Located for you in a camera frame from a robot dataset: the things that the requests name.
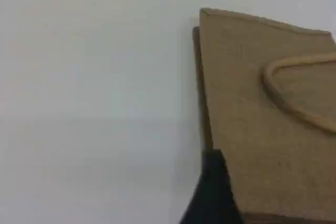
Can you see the brown burlap tote bag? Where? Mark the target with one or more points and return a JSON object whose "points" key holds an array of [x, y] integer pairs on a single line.
{"points": [[262, 129]]}

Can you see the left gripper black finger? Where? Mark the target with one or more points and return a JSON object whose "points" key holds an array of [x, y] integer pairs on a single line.
{"points": [[212, 197]]}

